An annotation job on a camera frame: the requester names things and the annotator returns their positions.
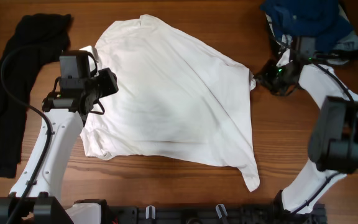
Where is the white t-shirt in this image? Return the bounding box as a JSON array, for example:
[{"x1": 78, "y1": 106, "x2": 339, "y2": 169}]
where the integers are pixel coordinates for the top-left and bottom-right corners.
[{"x1": 80, "y1": 15, "x2": 260, "y2": 191}]

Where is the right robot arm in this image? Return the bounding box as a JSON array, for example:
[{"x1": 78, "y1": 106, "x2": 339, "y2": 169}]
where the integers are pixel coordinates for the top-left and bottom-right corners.
[{"x1": 272, "y1": 41, "x2": 358, "y2": 220}]

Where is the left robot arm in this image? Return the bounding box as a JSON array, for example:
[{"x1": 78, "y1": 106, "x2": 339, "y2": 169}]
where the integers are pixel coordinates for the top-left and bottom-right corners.
[{"x1": 0, "y1": 46, "x2": 119, "y2": 223}]

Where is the folded navy blue garment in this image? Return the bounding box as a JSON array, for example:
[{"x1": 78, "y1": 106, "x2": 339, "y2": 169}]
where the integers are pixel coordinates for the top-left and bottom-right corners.
[{"x1": 260, "y1": 0, "x2": 354, "y2": 53}]

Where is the folded grey garment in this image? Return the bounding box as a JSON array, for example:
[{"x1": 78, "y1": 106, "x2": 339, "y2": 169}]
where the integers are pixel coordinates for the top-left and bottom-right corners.
[{"x1": 265, "y1": 3, "x2": 358, "y2": 66}]

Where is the left black cable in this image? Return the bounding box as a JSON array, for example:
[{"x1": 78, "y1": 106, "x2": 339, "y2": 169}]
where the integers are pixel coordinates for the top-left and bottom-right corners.
[{"x1": 0, "y1": 43, "x2": 55, "y2": 224}]

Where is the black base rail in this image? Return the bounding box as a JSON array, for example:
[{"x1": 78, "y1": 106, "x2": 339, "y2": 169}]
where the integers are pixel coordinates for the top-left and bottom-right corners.
[{"x1": 99, "y1": 204, "x2": 328, "y2": 224}]

